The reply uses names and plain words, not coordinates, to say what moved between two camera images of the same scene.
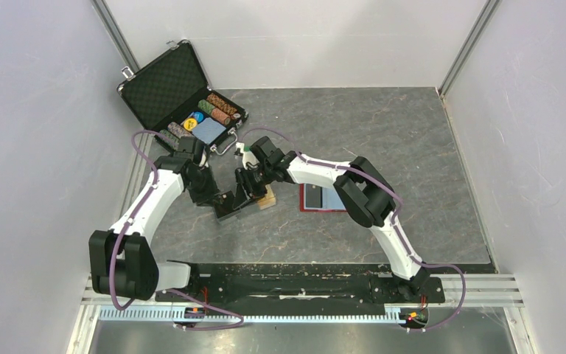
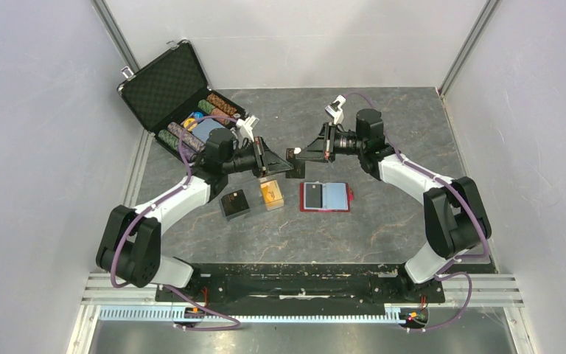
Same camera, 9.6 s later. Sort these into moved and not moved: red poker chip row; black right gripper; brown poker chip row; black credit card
Moved: black right gripper
Not moved: black credit card; brown poker chip row; red poker chip row
